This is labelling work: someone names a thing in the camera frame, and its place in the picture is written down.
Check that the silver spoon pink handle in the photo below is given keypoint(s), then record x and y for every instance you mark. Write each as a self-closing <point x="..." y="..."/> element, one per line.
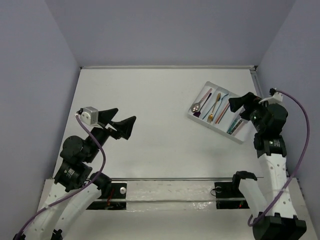
<point x="196" y="106"/>

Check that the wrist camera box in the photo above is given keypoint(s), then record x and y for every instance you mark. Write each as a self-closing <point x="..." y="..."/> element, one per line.
<point x="275" y="98"/>
<point x="88" y="115"/>

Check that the gold fork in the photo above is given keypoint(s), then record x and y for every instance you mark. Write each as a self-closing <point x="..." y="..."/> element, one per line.
<point x="210" y="117"/>

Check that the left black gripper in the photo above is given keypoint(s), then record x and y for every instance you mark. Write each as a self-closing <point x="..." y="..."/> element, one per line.
<point x="108" y="127"/>

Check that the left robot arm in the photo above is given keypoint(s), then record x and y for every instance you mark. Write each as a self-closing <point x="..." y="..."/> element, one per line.
<point x="79" y="180"/>

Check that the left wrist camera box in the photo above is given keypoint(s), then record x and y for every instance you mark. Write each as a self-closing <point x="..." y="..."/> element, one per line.
<point x="88" y="115"/>

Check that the white divided utensil tray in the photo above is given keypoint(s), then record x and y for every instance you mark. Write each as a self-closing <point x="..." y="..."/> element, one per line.
<point x="214" y="113"/>

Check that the silver knife teal handle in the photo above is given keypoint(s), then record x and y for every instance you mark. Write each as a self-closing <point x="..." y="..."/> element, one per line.
<point x="233" y="129"/>

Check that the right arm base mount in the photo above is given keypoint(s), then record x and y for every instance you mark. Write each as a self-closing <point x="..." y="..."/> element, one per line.
<point x="227" y="198"/>

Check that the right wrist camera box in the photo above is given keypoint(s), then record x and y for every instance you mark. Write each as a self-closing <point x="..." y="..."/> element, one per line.
<point x="275" y="98"/>

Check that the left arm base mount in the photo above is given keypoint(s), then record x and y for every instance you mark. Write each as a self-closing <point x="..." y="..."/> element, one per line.
<point x="113" y="200"/>

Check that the blue chopstick diagonal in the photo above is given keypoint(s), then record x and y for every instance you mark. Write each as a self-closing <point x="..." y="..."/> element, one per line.
<point x="222" y="114"/>

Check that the orange chopstick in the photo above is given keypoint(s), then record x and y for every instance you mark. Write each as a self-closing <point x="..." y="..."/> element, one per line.
<point x="220" y="113"/>

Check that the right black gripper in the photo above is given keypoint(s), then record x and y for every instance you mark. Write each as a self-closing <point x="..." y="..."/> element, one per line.
<point x="249" y="98"/>

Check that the purple spoon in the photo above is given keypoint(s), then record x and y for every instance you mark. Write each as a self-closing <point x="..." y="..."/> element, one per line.
<point x="198" y="113"/>

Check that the blue fork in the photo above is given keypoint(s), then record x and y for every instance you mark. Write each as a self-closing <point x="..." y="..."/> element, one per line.
<point x="209" y="110"/>
<point x="220" y="103"/>

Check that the silver knife pink handle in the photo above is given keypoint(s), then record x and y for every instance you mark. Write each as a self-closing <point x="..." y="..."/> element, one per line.
<point x="239" y="128"/>

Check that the silver knife dark handle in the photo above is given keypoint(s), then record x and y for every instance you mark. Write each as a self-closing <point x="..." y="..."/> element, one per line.
<point x="232" y="125"/>

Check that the aluminium frame rail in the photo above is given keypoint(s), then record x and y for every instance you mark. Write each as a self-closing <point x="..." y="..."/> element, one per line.
<point x="170" y="67"/>

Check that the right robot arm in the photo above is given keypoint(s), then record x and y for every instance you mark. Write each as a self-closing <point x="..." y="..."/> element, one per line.
<point x="273" y="216"/>

